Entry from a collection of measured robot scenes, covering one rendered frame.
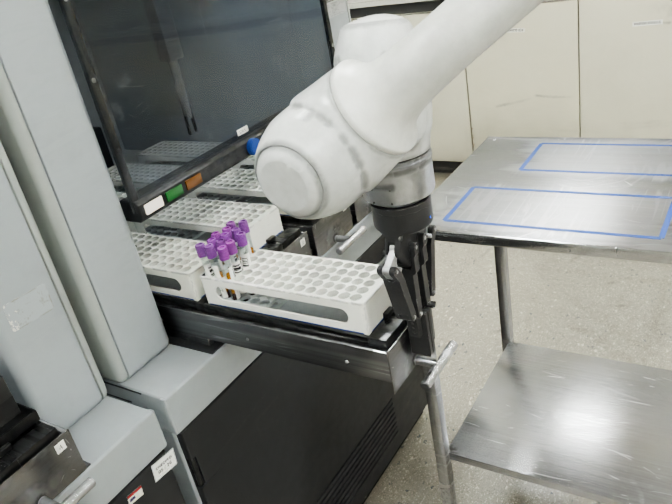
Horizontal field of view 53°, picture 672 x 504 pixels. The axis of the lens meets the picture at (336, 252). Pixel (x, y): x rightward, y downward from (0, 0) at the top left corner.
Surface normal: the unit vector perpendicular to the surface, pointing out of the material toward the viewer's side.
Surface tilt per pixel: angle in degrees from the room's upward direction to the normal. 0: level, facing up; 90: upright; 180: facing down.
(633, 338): 0
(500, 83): 90
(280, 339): 90
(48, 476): 90
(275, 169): 99
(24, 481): 90
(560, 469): 0
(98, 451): 0
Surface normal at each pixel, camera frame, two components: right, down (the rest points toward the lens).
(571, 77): -0.51, 0.47
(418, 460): -0.18, -0.87
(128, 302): 0.84, 0.11
